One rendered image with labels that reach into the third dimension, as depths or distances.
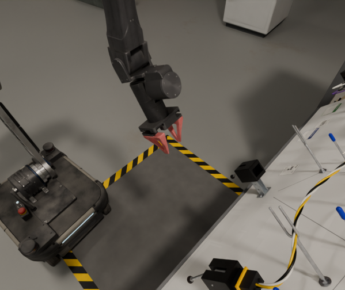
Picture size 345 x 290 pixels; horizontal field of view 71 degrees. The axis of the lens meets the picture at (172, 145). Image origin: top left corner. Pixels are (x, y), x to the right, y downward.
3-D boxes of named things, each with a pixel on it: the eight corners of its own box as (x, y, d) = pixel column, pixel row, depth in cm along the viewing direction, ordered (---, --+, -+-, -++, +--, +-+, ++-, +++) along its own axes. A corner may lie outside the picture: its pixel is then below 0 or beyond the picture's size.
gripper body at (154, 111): (181, 112, 63) (170, 87, 60) (156, 134, 58) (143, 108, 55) (165, 112, 68) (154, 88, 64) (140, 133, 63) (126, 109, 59)
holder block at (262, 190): (246, 189, 79) (229, 164, 78) (276, 187, 68) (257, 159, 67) (238, 198, 77) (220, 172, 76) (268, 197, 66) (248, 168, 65)
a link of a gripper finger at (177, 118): (192, 137, 67) (179, 108, 63) (177, 153, 63) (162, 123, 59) (175, 136, 72) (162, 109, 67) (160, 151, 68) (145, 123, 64)
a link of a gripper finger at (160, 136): (186, 143, 65) (173, 114, 61) (170, 160, 62) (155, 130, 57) (170, 141, 70) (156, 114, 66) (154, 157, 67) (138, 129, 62)
